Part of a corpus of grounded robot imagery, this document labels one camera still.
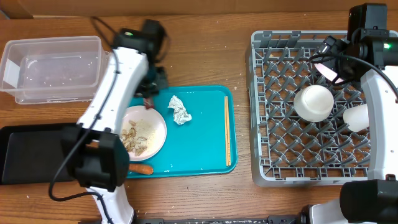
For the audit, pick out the pink bowl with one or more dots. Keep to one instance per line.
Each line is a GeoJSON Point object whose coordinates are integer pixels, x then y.
{"type": "Point", "coordinates": [328, 73]}

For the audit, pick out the clear plastic bin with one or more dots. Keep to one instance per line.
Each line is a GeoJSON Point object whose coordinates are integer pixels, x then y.
{"type": "Point", "coordinates": [53, 70]}

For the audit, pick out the right wooden chopstick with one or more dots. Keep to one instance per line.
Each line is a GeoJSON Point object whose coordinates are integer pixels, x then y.
{"type": "Point", "coordinates": [229, 156]}

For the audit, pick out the white cup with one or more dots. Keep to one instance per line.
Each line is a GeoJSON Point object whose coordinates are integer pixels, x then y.
{"type": "Point", "coordinates": [357, 118]}

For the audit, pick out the left wooden chopstick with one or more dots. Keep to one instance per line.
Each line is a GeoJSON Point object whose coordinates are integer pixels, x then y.
{"type": "Point", "coordinates": [226, 129]}

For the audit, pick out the white tissue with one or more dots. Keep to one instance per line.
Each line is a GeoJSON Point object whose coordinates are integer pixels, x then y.
{"type": "Point", "coordinates": [180, 114]}

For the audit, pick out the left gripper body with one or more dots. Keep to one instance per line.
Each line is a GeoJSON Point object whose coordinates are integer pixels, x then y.
{"type": "Point", "coordinates": [155, 78]}

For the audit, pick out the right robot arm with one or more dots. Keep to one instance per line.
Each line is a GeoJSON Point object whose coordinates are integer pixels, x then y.
{"type": "Point", "coordinates": [367, 59]}

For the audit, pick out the peanut shells and rice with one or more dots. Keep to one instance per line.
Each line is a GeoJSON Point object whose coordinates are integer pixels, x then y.
{"type": "Point", "coordinates": [138, 137]}

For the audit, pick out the cardboard back panel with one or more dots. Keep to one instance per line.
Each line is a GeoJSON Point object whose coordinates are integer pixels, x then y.
{"type": "Point", "coordinates": [28, 9]}

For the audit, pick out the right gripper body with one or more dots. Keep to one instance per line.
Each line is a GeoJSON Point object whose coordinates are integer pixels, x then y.
{"type": "Point", "coordinates": [345, 72]}

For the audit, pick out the teal serving tray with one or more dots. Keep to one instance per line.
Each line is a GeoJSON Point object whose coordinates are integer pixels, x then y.
{"type": "Point", "coordinates": [198, 146]}

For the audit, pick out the red snack wrapper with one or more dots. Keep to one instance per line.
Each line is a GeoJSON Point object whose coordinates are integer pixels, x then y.
{"type": "Point", "coordinates": [149, 103]}

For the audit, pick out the black tray bin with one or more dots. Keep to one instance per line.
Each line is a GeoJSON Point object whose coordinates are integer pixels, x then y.
{"type": "Point", "coordinates": [31, 153]}

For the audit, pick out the orange carrot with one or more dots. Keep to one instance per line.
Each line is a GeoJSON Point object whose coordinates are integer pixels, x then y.
{"type": "Point", "coordinates": [141, 169]}

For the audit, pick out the grey dishwasher rack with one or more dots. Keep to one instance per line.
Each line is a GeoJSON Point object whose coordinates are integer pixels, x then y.
{"type": "Point", "coordinates": [287, 150]}

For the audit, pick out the wooden chopstick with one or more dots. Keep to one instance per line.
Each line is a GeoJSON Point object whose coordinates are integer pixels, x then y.
{"type": "Point", "coordinates": [229, 156]}
{"type": "Point", "coordinates": [226, 129]}

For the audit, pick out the white saucer bowl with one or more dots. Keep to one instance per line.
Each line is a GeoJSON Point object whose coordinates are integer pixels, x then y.
{"type": "Point", "coordinates": [314, 103]}

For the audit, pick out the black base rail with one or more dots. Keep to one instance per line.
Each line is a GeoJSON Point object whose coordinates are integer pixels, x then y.
{"type": "Point", "coordinates": [273, 219]}

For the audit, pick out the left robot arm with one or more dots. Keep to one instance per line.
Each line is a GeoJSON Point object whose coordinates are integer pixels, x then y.
{"type": "Point", "coordinates": [94, 154]}

